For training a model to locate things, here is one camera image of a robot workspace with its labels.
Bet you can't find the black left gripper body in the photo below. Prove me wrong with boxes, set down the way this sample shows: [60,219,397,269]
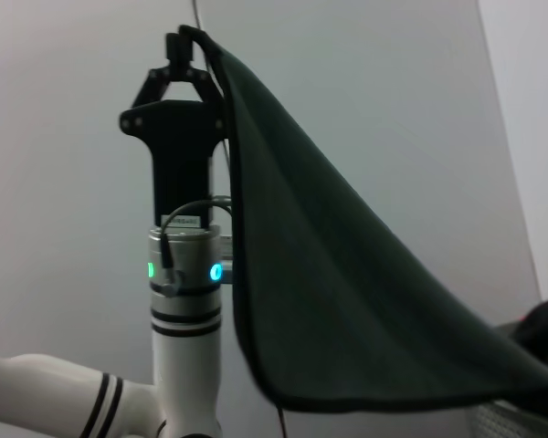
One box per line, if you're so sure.
[119,98,226,228]

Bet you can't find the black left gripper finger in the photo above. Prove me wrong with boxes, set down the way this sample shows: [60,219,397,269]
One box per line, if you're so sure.
[134,32,183,107]
[181,32,223,104]

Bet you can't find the yellow and grey towel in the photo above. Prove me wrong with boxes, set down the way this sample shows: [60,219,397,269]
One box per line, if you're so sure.
[177,25,548,416]

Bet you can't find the grey perforated plastic storage box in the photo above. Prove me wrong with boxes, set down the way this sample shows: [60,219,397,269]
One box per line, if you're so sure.
[465,318,548,438]

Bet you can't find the black cloth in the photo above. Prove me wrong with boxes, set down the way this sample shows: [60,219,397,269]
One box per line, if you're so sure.
[515,294,548,370]

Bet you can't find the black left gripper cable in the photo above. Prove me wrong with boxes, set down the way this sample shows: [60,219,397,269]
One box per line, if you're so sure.
[158,195,234,297]

